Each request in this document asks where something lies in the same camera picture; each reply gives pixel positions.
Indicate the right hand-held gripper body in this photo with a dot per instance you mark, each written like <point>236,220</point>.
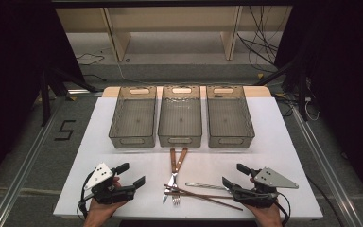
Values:
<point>261,195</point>

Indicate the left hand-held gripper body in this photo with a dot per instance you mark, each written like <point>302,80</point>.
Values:
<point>107,192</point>

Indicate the silver metal chopstick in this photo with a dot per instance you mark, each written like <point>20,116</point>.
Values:
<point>204,186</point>

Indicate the smoky transparent plastic bin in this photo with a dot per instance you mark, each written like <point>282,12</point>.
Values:
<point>180,119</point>
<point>135,119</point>
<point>228,119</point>

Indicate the person's left hand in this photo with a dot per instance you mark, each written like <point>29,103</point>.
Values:
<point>100,214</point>

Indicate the person's right hand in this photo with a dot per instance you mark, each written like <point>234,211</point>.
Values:
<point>267,217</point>

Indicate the brown wooden chopstick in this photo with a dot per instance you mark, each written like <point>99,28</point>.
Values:
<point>220,196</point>
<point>227,205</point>

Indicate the white table mat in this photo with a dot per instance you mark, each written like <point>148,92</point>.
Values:
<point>280,135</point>

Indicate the black metal stand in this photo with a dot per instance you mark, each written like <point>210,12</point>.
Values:
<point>47,94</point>
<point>301,88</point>

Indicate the black curtain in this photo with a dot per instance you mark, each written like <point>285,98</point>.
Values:
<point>349,78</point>
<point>12,63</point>

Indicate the light wooden shelf unit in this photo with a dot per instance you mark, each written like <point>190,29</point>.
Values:
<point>176,22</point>

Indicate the long aluminium floor rail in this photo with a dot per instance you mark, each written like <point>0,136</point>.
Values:
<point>22,176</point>
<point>327,170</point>

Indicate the short aluminium rail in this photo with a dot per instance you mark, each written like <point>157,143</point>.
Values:
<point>85,91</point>

